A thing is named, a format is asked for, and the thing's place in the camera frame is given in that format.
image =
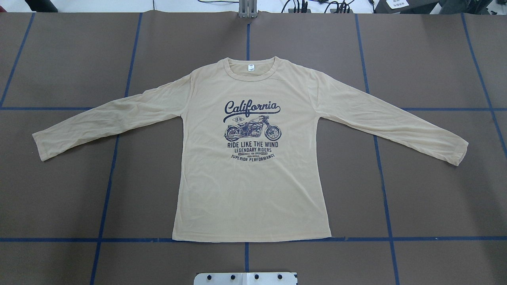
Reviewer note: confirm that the aluminium frame post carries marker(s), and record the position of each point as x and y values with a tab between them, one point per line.
247	9

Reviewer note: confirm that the beige long-sleeve printed shirt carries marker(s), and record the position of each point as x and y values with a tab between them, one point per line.
249	170

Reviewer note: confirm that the brown table mat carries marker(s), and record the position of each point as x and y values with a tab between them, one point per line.
103	212

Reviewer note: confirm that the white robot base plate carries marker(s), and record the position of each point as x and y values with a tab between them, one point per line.
247	278

